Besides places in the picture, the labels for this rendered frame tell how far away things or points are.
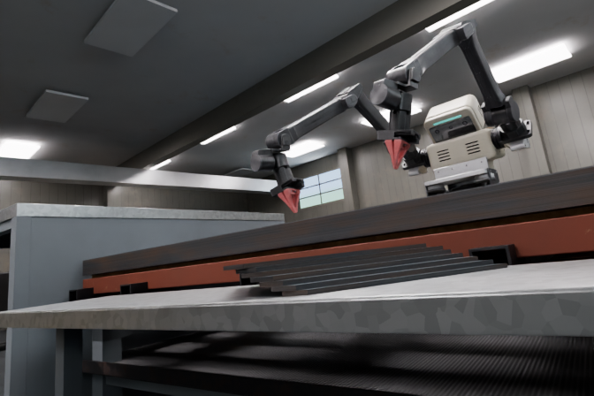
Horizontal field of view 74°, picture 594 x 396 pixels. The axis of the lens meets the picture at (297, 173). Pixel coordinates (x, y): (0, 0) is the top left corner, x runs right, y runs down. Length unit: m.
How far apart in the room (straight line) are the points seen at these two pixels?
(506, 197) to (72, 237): 1.29
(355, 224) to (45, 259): 1.04
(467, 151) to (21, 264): 1.63
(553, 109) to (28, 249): 9.23
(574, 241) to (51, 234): 1.37
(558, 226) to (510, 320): 0.33
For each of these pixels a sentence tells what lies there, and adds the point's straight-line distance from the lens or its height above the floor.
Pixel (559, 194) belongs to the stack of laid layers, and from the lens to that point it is 0.64.
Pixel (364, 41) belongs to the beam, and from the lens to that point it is 5.56.
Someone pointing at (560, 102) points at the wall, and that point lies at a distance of 9.65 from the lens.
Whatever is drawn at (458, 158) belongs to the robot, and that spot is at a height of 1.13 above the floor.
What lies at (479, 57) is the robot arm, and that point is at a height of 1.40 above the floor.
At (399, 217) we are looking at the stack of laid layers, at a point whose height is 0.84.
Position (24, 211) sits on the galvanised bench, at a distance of 1.47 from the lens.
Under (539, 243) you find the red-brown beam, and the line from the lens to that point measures 0.64.
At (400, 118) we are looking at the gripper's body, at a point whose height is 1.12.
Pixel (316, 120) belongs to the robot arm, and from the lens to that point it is 1.43.
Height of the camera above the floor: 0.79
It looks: 12 degrees up
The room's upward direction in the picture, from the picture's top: 7 degrees counter-clockwise
